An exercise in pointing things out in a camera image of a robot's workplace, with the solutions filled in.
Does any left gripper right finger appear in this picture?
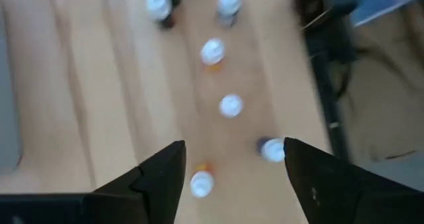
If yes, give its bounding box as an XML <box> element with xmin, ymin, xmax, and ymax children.
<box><xmin>284</xmin><ymin>137</ymin><xmax>424</xmax><ymax>224</ymax></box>

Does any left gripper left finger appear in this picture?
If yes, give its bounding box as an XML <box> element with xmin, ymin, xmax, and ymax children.
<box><xmin>0</xmin><ymin>140</ymin><xmax>187</xmax><ymax>224</ymax></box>

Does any small blue bottle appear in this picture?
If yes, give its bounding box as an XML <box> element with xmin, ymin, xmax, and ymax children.
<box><xmin>255</xmin><ymin>136</ymin><xmax>286</xmax><ymax>164</ymax></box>

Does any small orange-red bottle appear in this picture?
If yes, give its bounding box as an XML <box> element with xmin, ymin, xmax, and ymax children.
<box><xmin>199</xmin><ymin>37</ymin><xmax>226</xmax><ymax>74</ymax></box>

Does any blue flat object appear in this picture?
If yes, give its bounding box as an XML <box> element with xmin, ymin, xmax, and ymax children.
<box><xmin>350</xmin><ymin>0</ymin><xmax>424</xmax><ymax>28</ymax></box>

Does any small black bottle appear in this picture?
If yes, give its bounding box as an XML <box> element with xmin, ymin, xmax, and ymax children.
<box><xmin>215</xmin><ymin>0</ymin><xmax>242</xmax><ymax>28</ymax></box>

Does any black aluminium table frame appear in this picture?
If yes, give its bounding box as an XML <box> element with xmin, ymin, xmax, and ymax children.
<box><xmin>291</xmin><ymin>0</ymin><xmax>352</xmax><ymax>162</ymax></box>

